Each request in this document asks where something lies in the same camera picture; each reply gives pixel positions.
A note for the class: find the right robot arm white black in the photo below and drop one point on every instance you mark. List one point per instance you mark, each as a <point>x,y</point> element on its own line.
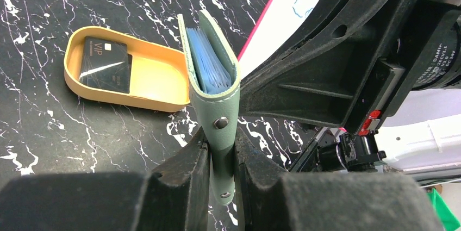
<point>429,150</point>

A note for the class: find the pink framed whiteboard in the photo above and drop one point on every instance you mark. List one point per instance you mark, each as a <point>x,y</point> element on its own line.
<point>278,21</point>

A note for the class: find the tan oval tray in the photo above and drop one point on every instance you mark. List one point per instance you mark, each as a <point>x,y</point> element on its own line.
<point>158,79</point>

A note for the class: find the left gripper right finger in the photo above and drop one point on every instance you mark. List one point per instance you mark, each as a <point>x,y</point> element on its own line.
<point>270,198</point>

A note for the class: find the black cards in tray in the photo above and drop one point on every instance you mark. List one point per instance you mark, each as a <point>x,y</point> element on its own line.
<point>106,65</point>

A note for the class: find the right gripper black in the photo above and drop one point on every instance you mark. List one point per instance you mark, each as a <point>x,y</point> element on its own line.
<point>328,73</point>

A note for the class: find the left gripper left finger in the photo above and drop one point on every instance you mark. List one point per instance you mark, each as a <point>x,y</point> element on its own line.
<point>173,196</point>

